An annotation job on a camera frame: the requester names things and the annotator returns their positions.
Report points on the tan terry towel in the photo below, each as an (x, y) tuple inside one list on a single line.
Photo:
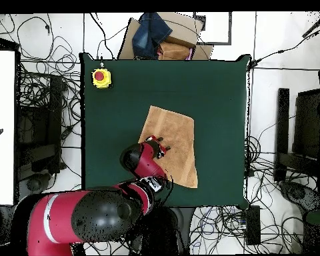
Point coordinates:
[(178, 138)]

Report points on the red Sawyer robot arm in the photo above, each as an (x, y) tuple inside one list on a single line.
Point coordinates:
[(64, 213)]

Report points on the dark green tablecloth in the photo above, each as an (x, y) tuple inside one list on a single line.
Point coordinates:
[(122, 106)]

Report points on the yellow emergency stop button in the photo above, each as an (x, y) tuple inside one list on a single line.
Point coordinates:
[(101, 78)]

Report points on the tan towel in box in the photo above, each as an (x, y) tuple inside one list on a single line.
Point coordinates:
[(173, 52)]

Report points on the black equipment stand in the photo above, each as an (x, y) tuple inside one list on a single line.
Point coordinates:
[(55, 120)]

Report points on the blue denim jeans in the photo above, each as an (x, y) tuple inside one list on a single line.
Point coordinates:
[(149, 34)]

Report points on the brown cardboard box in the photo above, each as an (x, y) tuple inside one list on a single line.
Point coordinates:
[(182, 29)]

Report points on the long black bar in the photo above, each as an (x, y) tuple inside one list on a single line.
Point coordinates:
[(282, 133)]

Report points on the black power strip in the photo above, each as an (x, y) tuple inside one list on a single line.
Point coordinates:
[(253, 226)]

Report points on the black panel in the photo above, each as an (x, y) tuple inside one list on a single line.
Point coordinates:
[(306, 122)]

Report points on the white desk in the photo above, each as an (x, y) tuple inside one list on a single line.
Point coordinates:
[(2, 106)]

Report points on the dark rod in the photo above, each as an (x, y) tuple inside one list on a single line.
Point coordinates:
[(316, 25)]

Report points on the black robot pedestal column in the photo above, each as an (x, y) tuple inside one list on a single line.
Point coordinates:
[(186, 226)]

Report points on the dark square frame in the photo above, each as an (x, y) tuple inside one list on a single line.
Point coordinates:
[(216, 42)]

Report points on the black pedestal leg with knob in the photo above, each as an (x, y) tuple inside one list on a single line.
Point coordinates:
[(296, 193), (34, 184)]

